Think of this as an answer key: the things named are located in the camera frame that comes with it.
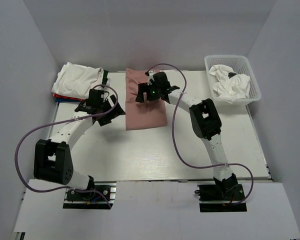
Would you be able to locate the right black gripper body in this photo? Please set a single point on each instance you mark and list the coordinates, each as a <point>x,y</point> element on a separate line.
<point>153,91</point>

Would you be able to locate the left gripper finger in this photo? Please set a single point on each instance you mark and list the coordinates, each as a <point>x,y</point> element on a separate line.
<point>112,100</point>
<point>107,118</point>

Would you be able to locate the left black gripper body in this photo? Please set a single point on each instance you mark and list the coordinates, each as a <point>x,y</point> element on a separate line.
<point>105,107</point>

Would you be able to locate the pink printed t shirt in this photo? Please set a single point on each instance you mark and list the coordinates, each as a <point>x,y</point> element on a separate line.
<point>141,116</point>

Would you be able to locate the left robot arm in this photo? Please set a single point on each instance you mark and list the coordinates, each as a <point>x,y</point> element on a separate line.
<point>53,160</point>

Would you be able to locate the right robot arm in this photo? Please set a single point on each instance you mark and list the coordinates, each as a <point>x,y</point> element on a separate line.
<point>206,124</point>

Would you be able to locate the folded dark green t shirt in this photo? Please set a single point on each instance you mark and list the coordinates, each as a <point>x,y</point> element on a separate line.
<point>105,77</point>

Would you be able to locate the folded white t shirt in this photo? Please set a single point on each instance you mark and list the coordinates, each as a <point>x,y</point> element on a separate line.
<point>76,80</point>

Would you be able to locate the folded blue t shirt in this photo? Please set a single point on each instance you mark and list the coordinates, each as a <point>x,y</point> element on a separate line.
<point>66,100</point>

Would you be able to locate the folded red t shirt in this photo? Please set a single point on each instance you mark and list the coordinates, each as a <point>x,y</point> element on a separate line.
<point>55,95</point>

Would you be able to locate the crumpled white t shirt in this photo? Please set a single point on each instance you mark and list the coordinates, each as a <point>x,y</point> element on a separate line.
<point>230,86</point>

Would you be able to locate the white plastic basket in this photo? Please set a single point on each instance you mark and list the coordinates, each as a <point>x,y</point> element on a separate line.
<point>240,65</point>

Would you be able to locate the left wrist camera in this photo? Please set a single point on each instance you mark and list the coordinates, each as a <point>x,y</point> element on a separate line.
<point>96,96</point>

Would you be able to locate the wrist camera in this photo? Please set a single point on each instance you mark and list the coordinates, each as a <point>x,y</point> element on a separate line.
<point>159,80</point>
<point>96,96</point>

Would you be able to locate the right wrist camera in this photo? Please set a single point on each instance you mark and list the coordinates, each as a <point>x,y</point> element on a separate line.
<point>159,80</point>

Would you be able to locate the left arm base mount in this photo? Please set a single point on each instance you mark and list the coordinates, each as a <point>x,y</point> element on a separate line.
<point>91,200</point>

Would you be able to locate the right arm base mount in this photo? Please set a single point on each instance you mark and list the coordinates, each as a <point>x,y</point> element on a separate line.
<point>212,200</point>

